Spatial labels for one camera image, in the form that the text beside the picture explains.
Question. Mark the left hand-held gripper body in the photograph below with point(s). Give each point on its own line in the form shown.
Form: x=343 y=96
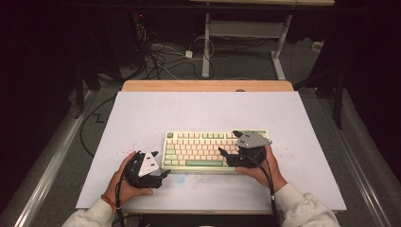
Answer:
x=148 y=165

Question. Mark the aluminium floor rail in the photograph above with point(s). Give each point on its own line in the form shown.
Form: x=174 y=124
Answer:
x=53 y=170
x=356 y=164

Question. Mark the black metal stand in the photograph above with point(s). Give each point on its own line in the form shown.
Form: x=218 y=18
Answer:
x=338 y=101
x=78 y=94

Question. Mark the white table cover board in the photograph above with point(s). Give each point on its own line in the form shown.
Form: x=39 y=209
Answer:
x=205 y=110

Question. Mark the cream pink green keyboard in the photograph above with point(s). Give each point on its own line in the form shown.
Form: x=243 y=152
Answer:
x=195 y=148

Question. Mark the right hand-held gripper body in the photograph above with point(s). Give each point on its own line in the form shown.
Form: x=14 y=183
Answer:
x=252 y=140

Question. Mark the white metal desk frame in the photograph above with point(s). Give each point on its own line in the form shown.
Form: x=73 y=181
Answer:
x=246 y=29

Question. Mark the person's right hand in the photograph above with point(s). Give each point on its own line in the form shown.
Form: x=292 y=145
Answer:
x=271 y=173

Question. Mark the wooden table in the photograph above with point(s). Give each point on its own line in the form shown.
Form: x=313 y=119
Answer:
x=205 y=85

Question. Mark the white power adapter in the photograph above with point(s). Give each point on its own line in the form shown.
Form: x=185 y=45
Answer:
x=188 y=54

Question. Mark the black device with red light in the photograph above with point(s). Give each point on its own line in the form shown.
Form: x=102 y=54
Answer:
x=138 y=20

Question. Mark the small white box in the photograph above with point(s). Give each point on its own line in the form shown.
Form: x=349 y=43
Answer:
x=317 y=46

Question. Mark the person's left hand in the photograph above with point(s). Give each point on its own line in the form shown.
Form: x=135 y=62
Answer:
x=118 y=189

